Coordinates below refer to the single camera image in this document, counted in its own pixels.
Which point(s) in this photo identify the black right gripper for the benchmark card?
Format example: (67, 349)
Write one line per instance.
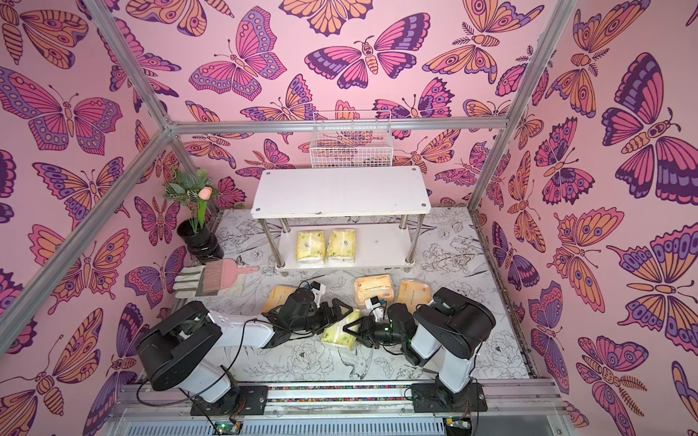
(363, 329)

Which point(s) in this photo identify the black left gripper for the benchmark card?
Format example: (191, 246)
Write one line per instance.
(336, 317)

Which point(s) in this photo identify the yellow green tissue pack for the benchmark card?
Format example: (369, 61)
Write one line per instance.
(335, 335)
(310, 248)
(341, 249)

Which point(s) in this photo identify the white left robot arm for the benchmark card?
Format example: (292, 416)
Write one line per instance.
(175, 353)

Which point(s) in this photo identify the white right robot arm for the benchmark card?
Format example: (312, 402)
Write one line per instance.
(451, 322)

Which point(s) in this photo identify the orange tissue pack middle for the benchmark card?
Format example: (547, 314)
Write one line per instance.
(379, 286)

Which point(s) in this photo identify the orange tissue pack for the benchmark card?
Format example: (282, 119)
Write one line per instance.
(379, 286)
(278, 297)
(414, 294)

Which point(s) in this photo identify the orange tissue pack right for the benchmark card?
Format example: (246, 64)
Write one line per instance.
(414, 294)

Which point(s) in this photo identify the orange tissue pack left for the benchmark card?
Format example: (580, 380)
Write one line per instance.
(278, 297)

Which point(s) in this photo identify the white two-tier shelf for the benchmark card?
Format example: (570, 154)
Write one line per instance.
(385, 206)

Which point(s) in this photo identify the pink dust brush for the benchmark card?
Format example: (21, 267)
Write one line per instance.
(225, 278)

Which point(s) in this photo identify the black vase with artificial plant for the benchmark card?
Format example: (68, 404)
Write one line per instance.
(195, 191)

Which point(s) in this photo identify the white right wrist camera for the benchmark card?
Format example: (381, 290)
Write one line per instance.
(376, 308)

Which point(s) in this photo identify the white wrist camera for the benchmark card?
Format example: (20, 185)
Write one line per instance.
(318, 289)
(376, 308)

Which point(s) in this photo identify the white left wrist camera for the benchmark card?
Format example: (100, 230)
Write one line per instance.
(318, 289)

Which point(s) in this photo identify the white wire basket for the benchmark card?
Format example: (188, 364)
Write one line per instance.
(351, 138)

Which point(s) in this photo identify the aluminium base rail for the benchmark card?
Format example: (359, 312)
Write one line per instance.
(500, 407)

